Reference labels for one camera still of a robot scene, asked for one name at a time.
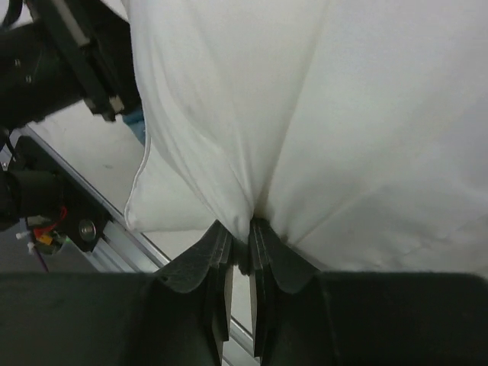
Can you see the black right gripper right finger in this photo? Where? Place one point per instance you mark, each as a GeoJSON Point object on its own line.
{"type": "Point", "coordinates": [275, 269]}

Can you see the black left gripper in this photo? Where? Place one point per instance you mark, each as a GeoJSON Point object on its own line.
{"type": "Point", "coordinates": [95, 42]}

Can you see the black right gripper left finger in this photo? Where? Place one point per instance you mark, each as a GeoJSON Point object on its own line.
{"type": "Point", "coordinates": [198, 290]}

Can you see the blue houndstooth pillowcase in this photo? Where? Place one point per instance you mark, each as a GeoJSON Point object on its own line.
{"type": "Point", "coordinates": [135, 121]}

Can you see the white pillow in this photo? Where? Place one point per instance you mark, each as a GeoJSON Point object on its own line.
{"type": "Point", "coordinates": [357, 129]}

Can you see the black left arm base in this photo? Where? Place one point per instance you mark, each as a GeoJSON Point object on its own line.
{"type": "Point", "coordinates": [49, 221]}

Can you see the aluminium front rail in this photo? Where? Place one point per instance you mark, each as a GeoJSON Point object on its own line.
{"type": "Point", "coordinates": [119, 250]}

